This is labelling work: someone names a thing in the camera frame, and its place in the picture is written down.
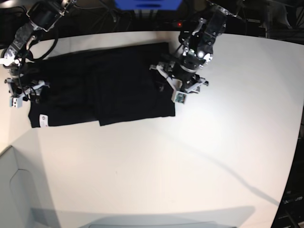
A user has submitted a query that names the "white box at table corner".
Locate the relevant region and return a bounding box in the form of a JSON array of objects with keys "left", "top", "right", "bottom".
[{"left": 0, "top": 145, "right": 60, "bottom": 228}]

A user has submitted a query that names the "black T-shirt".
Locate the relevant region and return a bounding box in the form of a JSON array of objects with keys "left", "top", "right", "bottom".
[{"left": 27, "top": 42, "right": 175, "bottom": 128}]

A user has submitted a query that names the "black power strip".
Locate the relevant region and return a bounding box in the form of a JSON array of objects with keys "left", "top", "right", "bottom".
[{"left": 165, "top": 20, "right": 188, "bottom": 29}]

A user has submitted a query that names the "black equipment at right edge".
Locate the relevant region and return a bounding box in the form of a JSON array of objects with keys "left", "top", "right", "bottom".
[{"left": 273, "top": 152, "right": 304, "bottom": 228}]

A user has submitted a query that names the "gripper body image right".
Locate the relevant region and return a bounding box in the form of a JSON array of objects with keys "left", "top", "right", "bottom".
[{"left": 166, "top": 60, "right": 202, "bottom": 92}]

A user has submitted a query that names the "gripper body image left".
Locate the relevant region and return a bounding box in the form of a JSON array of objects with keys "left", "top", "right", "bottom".
[{"left": 6, "top": 71, "right": 31, "bottom": 97}]

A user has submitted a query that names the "blue plastic bin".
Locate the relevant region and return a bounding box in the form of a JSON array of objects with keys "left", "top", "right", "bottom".
[{"left": 115, "top": 0, "right": 182, "bottom": 10}]

